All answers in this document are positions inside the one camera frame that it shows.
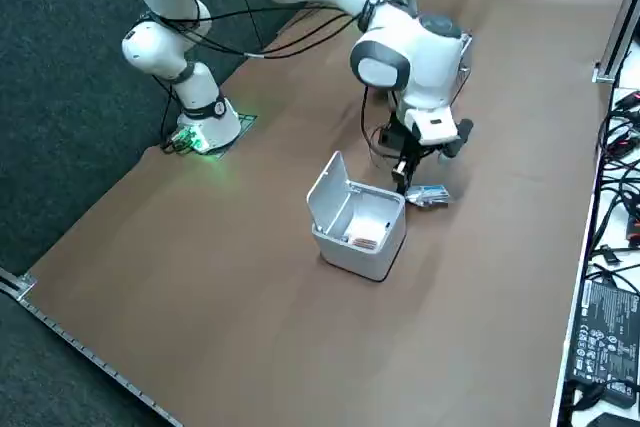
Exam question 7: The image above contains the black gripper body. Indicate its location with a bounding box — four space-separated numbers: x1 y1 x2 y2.
380 118 422 157

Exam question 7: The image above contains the blue white gloves packet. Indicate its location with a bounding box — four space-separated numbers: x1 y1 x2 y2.
403 183 455 209

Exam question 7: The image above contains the clear iodophor swab packet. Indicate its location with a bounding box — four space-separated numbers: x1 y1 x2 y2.
343 232 380 252

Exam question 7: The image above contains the grey lidded waste bin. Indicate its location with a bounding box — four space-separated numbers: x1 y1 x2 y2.
305 150 408 284

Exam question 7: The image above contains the black labelled power adapter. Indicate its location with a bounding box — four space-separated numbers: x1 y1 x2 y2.
566 278 640 409

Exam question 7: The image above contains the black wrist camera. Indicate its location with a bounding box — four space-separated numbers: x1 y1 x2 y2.
442 118 475 159

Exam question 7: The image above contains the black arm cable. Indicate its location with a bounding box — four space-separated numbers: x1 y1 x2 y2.
197 0 371 23
149 0 374 61

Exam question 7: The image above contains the aluminium profile post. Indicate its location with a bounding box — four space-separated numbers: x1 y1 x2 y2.
593 0 640 84

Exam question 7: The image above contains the aluminium frame rail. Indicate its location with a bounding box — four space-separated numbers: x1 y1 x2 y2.
0 266 186 427

